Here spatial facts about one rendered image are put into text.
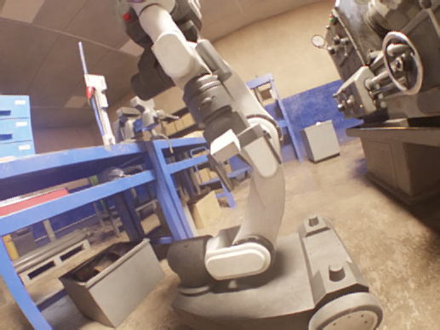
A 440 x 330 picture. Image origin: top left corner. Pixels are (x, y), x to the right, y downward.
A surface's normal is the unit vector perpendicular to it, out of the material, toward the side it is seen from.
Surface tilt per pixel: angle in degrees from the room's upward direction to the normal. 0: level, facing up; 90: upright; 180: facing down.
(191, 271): 90
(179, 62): 90
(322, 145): 90
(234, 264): 90
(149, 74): 113
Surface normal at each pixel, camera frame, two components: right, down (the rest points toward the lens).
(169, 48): -0.24, 0.13
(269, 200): -0.07, 0.51
